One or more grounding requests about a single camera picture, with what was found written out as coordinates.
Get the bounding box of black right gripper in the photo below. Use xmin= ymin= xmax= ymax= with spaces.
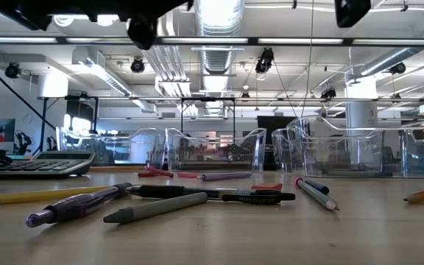
xmin=335 ymin=0 xmax=372 ymax=28

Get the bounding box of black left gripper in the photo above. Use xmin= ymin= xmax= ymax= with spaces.
xmin=118 ymin=0 xmax=195 ymax=50

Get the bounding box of red crayon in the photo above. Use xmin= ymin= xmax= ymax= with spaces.
xmin=137 ymin=166 xmax=175 ymax=179

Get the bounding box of dark blue crayon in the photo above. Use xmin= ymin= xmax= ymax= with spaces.
xmin=303 ymin=179 xmax=331 ymax=196

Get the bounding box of lavender pen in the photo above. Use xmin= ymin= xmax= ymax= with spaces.
xmin=196 ymin=171 xmax=254 ymax=183

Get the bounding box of yellow pencil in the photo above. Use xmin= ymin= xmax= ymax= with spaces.
xmin=0 ymin=185 xmax=114 ymax=205

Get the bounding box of black beam with light strip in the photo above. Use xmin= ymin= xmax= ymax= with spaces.
xmin=0 ymin=35 xmax=424 ymax=48

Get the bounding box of long ceiling light fixture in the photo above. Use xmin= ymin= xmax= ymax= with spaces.
xmin=75 ymin=60 xmax=132 ymax=97

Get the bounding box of black monitor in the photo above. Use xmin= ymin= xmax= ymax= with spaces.
xmin=256 ymin=115 xmax=298 ymax=145

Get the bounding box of clear plastic bin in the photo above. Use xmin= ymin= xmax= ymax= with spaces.
xmin=286 ymin=112 xmax=424 ymax=180
xmin=270 ymin=127 xmax=384 ymax=174
xmin=164 ymin=127 xmax=268 ymax=174
xmin=56 ymin=127 xmax=167 ymax=172

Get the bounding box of grey pencil pink eraser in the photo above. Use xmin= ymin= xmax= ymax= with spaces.
xmin=294 ymin=176 xmax=340 ymax=212

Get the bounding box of black Pilot gel pen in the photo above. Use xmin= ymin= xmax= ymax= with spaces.
xmin=125 ymin=185 xmax=297 ymax=206

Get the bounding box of grey desk calculator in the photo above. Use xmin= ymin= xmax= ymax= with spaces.
xmin=0 ymin=150 xmax=96 ymax=180

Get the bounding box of grey crayon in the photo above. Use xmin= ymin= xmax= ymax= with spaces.
xmin=102 ymin=191 xmax=209 ymax=225

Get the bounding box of purple click pen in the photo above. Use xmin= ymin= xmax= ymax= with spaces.
xmin=25 ymin=182 xmax=133 ymax=229

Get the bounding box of thin hanging cable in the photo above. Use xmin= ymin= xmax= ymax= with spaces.
xmin=299 ymin=0 xmax=315 ymax=119

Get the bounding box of silver slanted duct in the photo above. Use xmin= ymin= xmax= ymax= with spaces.
xmin=358 ymin=16 xmax=424 ymax=77

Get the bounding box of silver ventilation duct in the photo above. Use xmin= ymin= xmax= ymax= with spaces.
xmin=192 ymin=0 xmax=246 ymax=77

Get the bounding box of black background frame stand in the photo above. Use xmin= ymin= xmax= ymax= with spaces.
xmin=36 ymin=95 xmax=99 ymax=152

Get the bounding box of wall screen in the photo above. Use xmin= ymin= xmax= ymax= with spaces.
xmin=0 ymin=118 xmax=16 ymax=143

